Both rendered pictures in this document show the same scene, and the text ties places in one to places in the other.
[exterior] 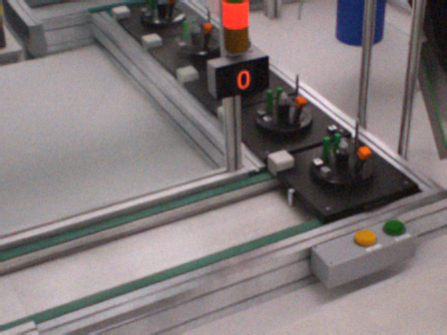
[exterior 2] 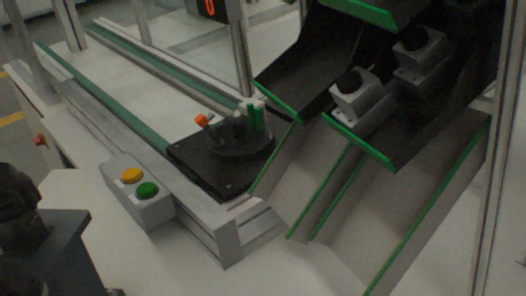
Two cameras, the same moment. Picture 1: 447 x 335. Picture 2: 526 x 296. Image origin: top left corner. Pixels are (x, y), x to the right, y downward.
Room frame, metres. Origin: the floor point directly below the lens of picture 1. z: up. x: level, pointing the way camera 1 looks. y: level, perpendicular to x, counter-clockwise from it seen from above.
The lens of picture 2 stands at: (1.52, -1.02, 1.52)
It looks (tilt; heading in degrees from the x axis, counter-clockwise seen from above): 33 degrees down; 87
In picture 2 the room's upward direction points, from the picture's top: 9 degrees counter-clockwise
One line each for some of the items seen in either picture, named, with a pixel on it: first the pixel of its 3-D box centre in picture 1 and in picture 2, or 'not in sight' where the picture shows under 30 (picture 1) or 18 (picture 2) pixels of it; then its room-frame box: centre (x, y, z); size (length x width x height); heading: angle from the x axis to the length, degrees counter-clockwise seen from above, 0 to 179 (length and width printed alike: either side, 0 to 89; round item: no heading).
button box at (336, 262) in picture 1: (364, 251); (136, 188); (1.29, -0.17, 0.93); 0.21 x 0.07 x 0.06; 120
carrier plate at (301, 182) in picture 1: (341, 176); (242, 147); (1.51, -0.14, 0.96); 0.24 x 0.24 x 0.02; 30
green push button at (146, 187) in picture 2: (394, 228); (146, 191); (1.32, -0.24, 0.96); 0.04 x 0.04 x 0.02
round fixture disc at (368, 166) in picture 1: (341, 168); (240, 139); (1.51, -0.14, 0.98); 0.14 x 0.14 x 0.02
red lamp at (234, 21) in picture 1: (235, 12); not in sight; (1.52, 0.08, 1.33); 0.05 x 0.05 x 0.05
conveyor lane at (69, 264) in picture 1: (215, 228); (186, 117); (1.39, 0.13, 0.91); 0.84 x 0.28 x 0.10; 120
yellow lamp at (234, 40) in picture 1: (235, 36); not in sight; (1.52, 0.08, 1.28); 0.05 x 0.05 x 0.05
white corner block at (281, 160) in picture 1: (280, 164); (252, 110); (1.55, -0.01, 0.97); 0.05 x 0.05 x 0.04; 30
